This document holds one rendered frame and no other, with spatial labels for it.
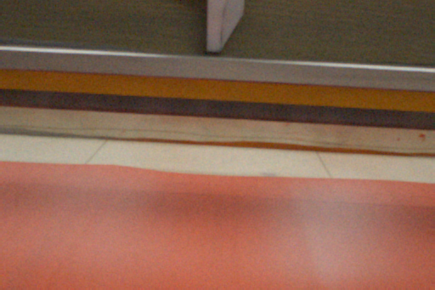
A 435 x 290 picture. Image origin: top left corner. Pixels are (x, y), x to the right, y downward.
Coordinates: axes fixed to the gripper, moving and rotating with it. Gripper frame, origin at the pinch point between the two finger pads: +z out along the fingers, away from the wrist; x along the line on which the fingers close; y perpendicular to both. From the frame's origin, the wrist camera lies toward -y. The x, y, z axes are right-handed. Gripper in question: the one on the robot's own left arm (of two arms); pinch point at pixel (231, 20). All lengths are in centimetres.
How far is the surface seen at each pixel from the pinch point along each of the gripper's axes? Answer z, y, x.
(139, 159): 10.0, 5.9, -5.5
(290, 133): 8.6, -5.0, -9.0
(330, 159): 10.0, -8.0, -7.5
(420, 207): 10.0, -11.6, -0.8
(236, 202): 10.0, -0.9, 0.0
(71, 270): 10.0, 6.0, 6.5
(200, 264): 10.0, 0.8, 5.7
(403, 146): 9.2, -14.0, -9.0
